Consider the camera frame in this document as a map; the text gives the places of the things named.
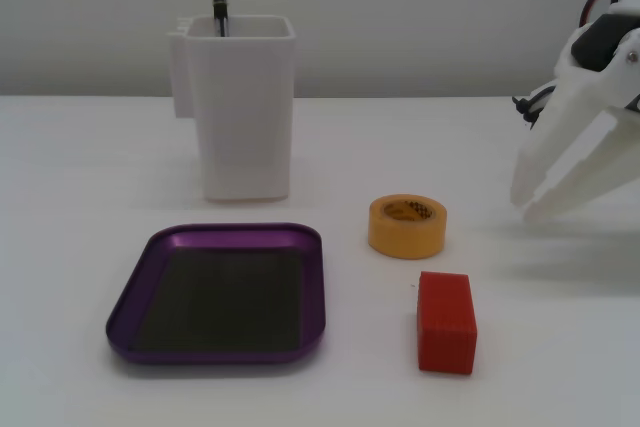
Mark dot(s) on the white plastic pen holder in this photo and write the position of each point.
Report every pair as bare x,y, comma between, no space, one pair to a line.
240,117

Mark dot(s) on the yellow masking tape roll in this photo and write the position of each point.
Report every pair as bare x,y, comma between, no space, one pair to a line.
406,236

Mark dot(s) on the red plastic block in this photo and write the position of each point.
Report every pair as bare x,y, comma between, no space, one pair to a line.
445,327

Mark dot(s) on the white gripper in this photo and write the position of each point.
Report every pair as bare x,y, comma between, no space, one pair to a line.
582,119

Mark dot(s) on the purple metal tray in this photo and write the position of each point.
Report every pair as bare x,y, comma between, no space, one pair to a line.
150,342

